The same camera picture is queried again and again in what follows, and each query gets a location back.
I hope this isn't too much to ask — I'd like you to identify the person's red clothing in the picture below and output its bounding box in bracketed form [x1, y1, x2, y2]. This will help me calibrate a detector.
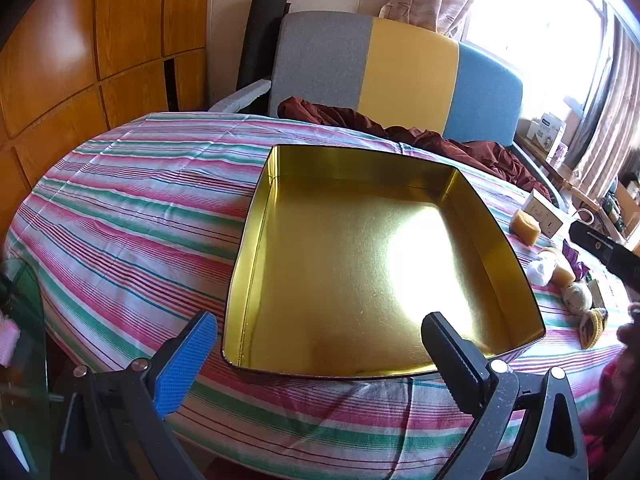
[580, 345, 640, 480]

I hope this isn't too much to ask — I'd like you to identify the round pastry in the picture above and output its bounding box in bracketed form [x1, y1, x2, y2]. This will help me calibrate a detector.
[562, 281, 593, 316]

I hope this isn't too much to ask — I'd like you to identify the glass table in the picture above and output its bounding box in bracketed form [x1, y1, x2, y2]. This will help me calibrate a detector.
[0, 257, 53, 480]

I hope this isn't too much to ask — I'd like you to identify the white plastic bag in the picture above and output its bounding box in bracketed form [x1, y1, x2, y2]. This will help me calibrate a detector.
[526, 250, 558, 288]

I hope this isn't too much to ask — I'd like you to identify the pink cloth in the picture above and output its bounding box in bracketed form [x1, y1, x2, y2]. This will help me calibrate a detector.
[0, 317, 21, 366]

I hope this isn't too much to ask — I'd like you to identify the black rolled mat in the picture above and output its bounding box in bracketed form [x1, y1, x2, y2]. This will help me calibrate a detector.
[236, 0, 292, 111]

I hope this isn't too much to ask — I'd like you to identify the grey yellow blue armchair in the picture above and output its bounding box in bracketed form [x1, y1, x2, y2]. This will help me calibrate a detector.
[207, 10, 571, 211]

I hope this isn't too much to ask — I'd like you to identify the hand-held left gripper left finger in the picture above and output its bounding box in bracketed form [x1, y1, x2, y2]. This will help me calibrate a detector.
[57, 310, 218, 480]

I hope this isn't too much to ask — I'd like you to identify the dark red cloth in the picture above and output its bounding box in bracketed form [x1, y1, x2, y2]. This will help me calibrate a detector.
[277, 96, 538, 191]

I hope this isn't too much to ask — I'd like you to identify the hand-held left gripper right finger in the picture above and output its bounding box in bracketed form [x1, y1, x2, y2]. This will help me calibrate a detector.
[421, 311, 591, 480]

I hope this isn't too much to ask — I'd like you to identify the white printed carton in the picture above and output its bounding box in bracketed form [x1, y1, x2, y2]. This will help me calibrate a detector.
[525, 114, 566, 153]

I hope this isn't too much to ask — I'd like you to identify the yellow pastry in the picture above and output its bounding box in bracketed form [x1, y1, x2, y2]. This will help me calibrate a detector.
[542, 247, 576, 286]

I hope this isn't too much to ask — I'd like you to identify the wooden side table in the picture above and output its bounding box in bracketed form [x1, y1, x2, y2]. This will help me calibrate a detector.
[515, 132, 601, 206]

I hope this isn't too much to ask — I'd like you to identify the orange sponge cube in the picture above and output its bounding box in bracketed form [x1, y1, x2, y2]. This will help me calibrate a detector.
[510, 210, 542, 246]

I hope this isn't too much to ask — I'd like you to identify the striped blanket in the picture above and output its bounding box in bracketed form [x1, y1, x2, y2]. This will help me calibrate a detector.
[5, 111, 638, 478]

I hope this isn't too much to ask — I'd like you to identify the cream cardboard box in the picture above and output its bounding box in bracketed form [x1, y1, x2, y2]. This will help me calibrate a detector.
[522, 189, 566, 238]

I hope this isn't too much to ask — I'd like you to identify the purple snack packet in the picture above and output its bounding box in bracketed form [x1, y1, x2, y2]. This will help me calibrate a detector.
[561, 239, 588, 281]

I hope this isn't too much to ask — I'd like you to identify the wooden wardrobe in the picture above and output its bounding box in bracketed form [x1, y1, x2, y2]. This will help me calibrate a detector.
[0, 0, 211, 231]

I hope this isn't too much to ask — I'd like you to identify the person's right hand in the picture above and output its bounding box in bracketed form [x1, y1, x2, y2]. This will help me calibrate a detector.
[617, 302, 640, 347]

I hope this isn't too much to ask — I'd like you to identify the gold tin box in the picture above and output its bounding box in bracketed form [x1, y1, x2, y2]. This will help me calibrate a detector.
[221, 144, 547, 380]

